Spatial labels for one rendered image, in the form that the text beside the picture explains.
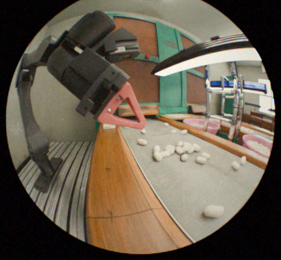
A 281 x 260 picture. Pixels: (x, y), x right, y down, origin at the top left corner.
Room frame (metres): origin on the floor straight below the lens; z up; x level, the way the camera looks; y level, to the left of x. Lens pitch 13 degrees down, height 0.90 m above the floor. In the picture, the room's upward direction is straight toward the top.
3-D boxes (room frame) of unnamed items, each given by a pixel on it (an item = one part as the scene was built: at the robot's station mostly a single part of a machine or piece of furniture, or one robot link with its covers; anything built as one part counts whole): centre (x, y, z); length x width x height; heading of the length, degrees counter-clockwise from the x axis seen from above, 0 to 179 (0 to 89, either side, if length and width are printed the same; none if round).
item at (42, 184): (0.12, 0.34, 0.71); 0.20 x 0.07 x 0.08; 17
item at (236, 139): (0.40, -0.65, 0.90); 0.20 x 0.19 x 0.45; 20
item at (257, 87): (0.43, -0.72, 1.08); 0.62 x 0.08 x 0.07; 20
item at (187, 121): (0.50, -0.40, 0.72); 0.27 x 0.27 x 0.10
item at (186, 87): (1.05, -0.24, 1.32); 1.36 x 0.55 x 0.95; 110
